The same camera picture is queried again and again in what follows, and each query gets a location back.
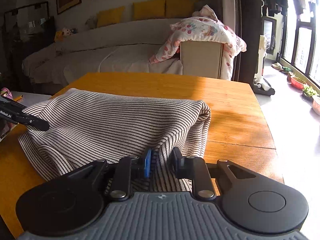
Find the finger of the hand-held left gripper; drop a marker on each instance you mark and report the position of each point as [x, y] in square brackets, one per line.
[12, 103]
[35, 123]

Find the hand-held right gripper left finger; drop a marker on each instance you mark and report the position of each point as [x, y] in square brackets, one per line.
[148, 162]

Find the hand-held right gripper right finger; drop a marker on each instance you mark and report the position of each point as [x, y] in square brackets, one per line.
[175, 163]

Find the striped knit sweater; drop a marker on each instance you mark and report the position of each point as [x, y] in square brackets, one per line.
[112, 120]

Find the small yellow item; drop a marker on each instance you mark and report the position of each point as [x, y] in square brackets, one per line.
[18, 98]

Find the pink plastic item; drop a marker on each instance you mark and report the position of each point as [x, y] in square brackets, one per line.
[6, 93]

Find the white side table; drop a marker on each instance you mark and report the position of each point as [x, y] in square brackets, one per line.
[35, 99]

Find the dark glass cabinet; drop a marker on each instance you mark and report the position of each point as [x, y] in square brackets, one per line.
[27, 27]

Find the yellow plush toy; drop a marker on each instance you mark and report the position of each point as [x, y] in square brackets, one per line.
[58, 36]

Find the grey covered sofa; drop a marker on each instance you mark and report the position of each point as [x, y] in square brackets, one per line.
[87, 55]

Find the pink white plush toy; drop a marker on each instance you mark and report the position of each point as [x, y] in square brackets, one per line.
[66, 32]

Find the small dark plush toy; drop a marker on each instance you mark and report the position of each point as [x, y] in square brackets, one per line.
[74, 30]

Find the beige box cabinet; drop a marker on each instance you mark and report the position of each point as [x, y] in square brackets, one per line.
[201, 58]

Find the beige plush toy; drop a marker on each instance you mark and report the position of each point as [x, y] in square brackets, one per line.
[90, 22]

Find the white upright vacuum cleaner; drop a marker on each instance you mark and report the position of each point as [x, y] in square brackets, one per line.
[261, 80]

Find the yellow cushion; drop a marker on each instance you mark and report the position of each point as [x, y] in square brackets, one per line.
[180, 8]
[148, 9]
[110, 17]

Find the floral print quilt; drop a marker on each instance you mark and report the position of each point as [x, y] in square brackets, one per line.
[205, 30]

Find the beige slipper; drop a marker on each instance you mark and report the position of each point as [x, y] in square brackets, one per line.
[276, 66]

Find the brown plant pot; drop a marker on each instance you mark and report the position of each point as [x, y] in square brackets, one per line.
[290, 76]

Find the green slipper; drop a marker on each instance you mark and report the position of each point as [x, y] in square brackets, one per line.
[285, 69]

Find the red planter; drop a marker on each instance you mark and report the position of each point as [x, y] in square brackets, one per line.
[298, 83]

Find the pink planter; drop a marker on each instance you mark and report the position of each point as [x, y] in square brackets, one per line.
[316, 106]

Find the dark curtain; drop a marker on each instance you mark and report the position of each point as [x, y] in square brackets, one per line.
[248, 30]

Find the black window frame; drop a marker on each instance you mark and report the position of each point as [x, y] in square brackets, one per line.
[293, 42]

